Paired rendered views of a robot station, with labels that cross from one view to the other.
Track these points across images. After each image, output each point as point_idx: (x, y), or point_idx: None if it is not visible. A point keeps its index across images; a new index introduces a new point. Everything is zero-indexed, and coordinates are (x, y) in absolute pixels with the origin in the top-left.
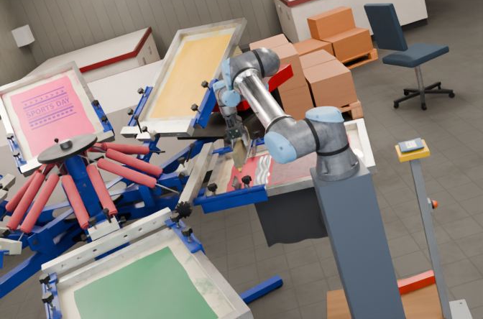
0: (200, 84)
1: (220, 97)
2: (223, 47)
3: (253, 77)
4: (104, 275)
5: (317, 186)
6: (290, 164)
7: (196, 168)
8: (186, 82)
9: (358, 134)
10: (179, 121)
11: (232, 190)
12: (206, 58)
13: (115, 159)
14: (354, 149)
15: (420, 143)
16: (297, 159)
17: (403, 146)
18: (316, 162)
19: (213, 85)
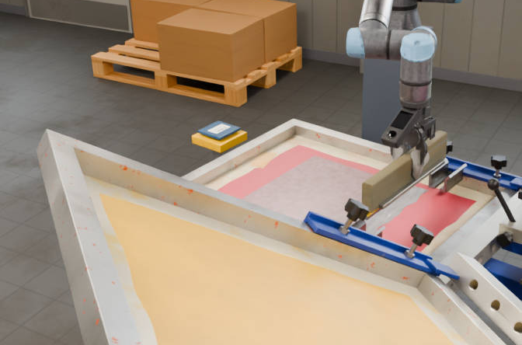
0: (328, 287)
1: (435, 45)
2: (169, 221)
3: None
4: None
5: (430, 29)
6: (341, 196)
7: (498, 224)
8: (355, 335)
9: (205, 185)
10: (468, 311)
11: (456, 206)
12: (231, 271)
13: None
14: (251, 166)
15: (212, 124)
16: (322, 198)
17: (226, 130)
18: (418, 18)
19: (432, 39)
